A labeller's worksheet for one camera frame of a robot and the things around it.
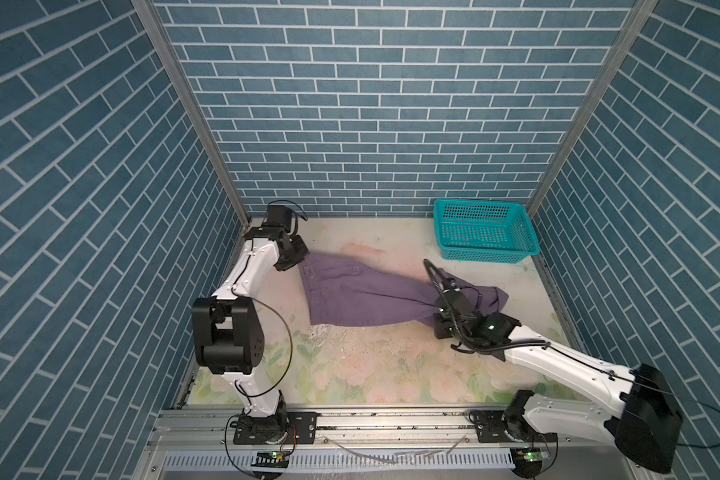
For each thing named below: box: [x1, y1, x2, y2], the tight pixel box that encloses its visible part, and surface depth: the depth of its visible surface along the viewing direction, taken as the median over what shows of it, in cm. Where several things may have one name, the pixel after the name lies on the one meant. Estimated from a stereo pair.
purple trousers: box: [299, 253, 509, 326], surface depth 93 cm
